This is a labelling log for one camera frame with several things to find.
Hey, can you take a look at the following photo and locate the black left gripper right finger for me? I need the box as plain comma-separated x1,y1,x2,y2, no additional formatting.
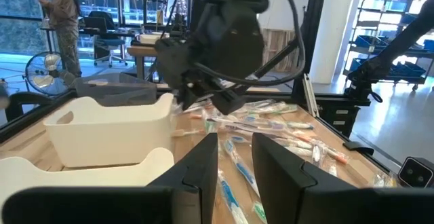
252,132,434,224

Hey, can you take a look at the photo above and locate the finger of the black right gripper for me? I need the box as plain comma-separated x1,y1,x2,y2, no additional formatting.
209,81,246,116
178,81,204,112

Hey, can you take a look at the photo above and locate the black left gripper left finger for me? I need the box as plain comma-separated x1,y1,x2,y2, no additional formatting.
0,132,219,224

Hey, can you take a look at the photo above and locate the green toothbrush in wrapper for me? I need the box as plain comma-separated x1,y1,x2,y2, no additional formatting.
242,100,300,115
202,108,220,134
251,200,269,224

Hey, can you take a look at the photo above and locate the purple toothbrush in wrapper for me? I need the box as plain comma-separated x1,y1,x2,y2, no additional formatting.
205,115,289,132

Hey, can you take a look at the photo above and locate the orange toothbrush in wrapper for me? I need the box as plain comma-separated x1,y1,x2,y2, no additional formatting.
170,128,207,139
293,130,352,166

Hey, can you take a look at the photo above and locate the white toothbrush in wrapper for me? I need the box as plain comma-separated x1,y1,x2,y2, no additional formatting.
273,136,315,151
310,142,340,178

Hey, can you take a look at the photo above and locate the wooden slat panel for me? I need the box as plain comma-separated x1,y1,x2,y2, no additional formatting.
261,28,300,73

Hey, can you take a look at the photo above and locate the wooden desk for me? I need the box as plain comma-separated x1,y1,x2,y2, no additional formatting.
127,44,160,81

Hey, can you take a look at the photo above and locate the white container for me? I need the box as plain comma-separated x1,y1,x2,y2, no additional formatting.
137,31,170,45

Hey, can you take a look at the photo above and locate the grey translucent plastic bin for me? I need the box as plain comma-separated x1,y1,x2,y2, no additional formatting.
73,72,159,108

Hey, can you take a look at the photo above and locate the black control box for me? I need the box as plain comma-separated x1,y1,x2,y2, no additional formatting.
317,102,361,139

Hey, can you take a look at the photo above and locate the black clamp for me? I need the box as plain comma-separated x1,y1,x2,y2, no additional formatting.
341,140,375,156

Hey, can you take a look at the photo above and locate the white plastic bin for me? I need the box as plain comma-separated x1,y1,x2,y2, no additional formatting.
43,92,176,169
0,147,176,214

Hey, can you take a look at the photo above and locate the yellow toothbrush in wrapper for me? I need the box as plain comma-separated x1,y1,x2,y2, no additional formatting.
371,169,399,188

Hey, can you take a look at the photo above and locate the white pillar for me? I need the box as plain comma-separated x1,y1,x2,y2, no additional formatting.
309,0,361,85

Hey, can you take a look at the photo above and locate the black office chair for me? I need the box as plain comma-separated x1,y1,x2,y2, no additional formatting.
88,10,129,68

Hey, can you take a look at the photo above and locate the grey floor fan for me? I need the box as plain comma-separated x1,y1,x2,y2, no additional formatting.
24,51,76,98

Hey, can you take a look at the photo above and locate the person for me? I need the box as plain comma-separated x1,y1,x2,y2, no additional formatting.
37,0,83,78

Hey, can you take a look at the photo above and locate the metal shelving cart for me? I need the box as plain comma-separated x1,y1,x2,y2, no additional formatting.
342,0,434,92

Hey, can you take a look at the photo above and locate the black curved bar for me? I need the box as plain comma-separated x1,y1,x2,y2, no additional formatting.
3,90,57,123

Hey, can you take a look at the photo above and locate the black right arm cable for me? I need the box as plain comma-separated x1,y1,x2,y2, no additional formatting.
189,0,307,88

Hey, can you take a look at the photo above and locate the white metal bracket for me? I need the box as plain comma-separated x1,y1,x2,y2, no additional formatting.
302,73,320,118

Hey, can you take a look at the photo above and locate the black camera box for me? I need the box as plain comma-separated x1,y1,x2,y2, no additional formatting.
397,155,434,189

